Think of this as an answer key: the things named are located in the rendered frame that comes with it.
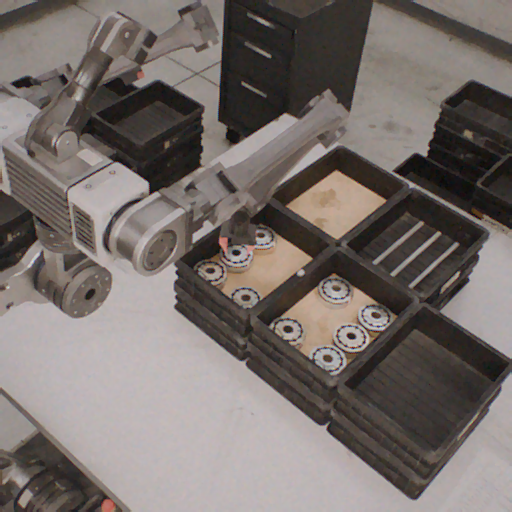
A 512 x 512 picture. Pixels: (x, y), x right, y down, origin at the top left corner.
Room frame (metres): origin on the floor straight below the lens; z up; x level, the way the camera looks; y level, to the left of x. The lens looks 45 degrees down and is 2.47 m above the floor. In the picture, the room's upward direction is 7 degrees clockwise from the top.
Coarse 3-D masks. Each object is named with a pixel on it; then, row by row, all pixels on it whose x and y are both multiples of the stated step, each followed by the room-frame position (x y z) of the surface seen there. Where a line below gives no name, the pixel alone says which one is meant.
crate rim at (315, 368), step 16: (352, 256) 1.55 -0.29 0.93; (304, 272) 1.46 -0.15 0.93; (288, 288) 1.40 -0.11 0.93; (400, 288) 1.45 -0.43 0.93; (416, 304) 1.39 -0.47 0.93; (256, 320) 1.27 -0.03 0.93; (400, 320) 1.33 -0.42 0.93; (272, 336) 1.22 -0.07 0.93; (384, 336) 1.27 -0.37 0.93; (288, 352) 1.19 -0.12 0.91; (320, 368) 1.14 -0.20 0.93; (336, 384) 1.11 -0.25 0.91
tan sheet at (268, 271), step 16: (256, 256) 1.60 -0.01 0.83; (272, 256) 1.61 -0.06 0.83; (288, 256) 1.62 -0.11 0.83; (304, 256) 1.63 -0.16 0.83; (240, 272) 1.53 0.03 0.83; (256, 272) 1.54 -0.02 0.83; (272, 272) 1.54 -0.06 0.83; (288, 272) 1.55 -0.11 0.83; (224, 288) 1.46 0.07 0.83; (256, 288) 1.47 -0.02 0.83; (272, 288) 1.48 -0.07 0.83
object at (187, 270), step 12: (276, 204) 1.74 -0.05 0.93; (288, 216) 1.69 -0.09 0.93; (216, 228) 1.60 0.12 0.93; (312, 228) 1.65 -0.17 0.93; (204, 240) 1.55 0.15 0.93; (324, 240) 1.61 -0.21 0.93; (324, 252) 1.55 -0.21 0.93; (180, 264) 1.44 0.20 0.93; (312, 264) 1.50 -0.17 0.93; (192, 276) 1.41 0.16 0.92; (204, 288) 1.38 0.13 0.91; (216, 288) 1.36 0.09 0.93; (276, 288) 1.39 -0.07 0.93; (228, 300) 1.33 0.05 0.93; (264, 300) 1.34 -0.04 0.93; (240, 312) 1.29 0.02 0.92; (252, 312) 1.30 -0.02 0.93
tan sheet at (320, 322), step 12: (336, 276) 1.56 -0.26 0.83; (300, 300) 1.44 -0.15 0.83; (312, 300) 1.45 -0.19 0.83; (360, 300) 1.47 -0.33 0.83; (372, 300) 1.48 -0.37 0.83; (288, 312) 1.39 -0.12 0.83; (300, 312) 1.40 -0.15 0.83; (312, 312) 1.40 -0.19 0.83; (324, 312) 1.41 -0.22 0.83; (336, 312) 1.41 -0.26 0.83; (348, 312) 1.42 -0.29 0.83; (312, 324) 1.36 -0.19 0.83; (324, 324) 1.36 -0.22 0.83; (336, 324) 1.37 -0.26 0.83; (312, 336) 1.32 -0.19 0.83; (324, 336) 1.32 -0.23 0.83; (300, 348) 1.27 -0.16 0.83; (312, 348) 1.27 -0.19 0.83; (348, 360) 1.25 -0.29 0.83
